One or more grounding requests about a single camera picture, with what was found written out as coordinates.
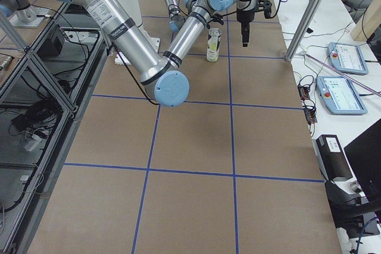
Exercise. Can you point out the aluminium frame post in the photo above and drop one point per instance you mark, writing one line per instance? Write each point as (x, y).
(302, 28)

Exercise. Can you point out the aluminium frame rack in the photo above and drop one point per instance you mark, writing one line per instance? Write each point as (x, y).
(48, 75)

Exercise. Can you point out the blue teach pendant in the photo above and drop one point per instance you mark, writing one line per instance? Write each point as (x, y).
(340, 96)
(347, 58)

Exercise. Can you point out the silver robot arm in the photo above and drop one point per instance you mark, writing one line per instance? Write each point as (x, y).
(201, 12)
(158, 73)

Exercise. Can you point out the black monitor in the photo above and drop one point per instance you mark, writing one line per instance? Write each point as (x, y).
(363, 155)

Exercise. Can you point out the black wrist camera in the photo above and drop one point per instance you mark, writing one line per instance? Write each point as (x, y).
(265, 7)

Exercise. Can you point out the black box with label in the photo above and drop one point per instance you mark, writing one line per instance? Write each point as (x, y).
(335, 164)

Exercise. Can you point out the far blue teach pendant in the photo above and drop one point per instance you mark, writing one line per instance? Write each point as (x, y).
(347, 58)

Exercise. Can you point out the near blue teach pendant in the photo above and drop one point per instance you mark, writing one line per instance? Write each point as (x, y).
(340, 96)

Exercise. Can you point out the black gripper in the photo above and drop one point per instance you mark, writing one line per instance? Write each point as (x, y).
(244, 16)

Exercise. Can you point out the reacher grabber stick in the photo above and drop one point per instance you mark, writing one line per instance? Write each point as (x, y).
(372, 91)

